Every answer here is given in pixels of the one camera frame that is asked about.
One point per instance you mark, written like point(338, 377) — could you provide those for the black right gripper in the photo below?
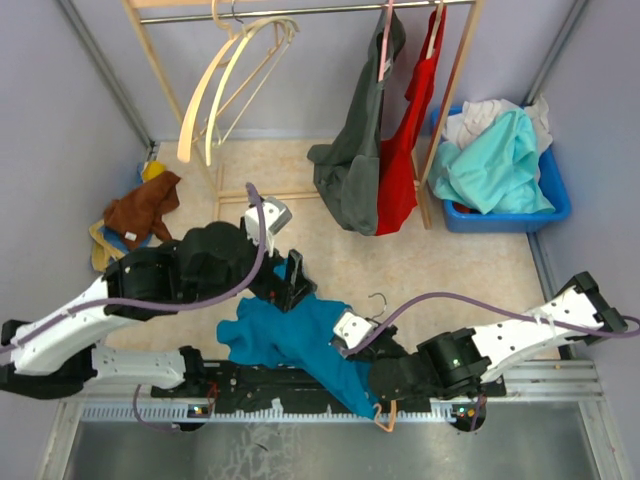
point(392, 331)

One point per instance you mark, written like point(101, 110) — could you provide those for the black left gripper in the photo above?
point(284, 295)

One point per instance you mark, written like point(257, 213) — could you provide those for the orange wooden hanger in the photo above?
point(393, 404)

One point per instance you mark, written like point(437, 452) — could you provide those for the blue t shirt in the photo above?
point(263, 335)

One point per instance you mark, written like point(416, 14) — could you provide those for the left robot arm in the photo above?
point(58, 356)

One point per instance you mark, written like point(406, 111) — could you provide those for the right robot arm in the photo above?
point(460, 363)

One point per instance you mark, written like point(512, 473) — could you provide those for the grey t shirt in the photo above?
point(347, 171)

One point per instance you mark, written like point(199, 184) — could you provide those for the red t shirt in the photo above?
point(396, 192)

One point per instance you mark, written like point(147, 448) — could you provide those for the light wooden hanger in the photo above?
point(211, 98)

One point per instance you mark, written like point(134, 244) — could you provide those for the pink hanger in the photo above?
point(384, 61)

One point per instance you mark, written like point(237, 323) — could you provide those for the wooden hanger under red shirt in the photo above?
point(434, 32)

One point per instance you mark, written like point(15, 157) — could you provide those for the wooden clothes rack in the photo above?
point(132, 9)

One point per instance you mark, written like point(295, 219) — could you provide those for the brown cloth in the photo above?
point(140, 213)

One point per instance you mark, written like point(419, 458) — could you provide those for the yellow cloth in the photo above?
point(151, 170)

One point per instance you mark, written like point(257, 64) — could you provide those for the blue cloth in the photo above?
point(113, 248)

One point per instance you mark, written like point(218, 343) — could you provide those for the beige towel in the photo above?
point(96, 257)

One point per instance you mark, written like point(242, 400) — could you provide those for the turquoise cloth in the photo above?
point(494, 198)

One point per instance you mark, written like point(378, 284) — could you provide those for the blue plastic bin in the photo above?
point(461, 219)

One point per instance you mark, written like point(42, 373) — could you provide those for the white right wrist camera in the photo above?
point(351, 330)

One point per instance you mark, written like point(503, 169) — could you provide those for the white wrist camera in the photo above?
point(276, 215)
point(351, 330)

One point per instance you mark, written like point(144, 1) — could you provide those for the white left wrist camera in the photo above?
point(276, 215)

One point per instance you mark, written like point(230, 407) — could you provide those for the white toothed cable duct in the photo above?
point(185, 412)

